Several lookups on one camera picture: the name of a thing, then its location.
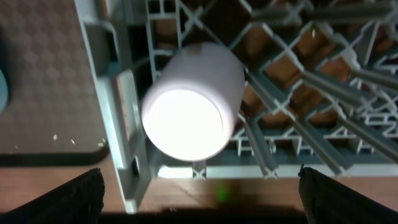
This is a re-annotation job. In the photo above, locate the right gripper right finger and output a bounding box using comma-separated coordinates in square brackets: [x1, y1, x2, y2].
[298, 166, 397, 224]

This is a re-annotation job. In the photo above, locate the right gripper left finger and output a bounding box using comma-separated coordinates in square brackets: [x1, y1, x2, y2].
[1, 168, 105, 224]

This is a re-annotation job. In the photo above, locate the light blue bowl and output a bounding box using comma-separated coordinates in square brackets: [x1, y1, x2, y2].
[0, 70, 9, 112]

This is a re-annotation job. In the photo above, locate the pink cup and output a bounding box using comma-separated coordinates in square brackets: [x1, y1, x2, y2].
[141, 42, 245, 162]

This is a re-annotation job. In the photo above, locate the grey dishwasher rack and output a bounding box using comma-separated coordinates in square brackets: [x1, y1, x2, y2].
[75, 0, 397, 213]

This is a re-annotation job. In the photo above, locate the brown serving tray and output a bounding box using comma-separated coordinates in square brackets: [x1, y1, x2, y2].
[1, 0, 109, 166]

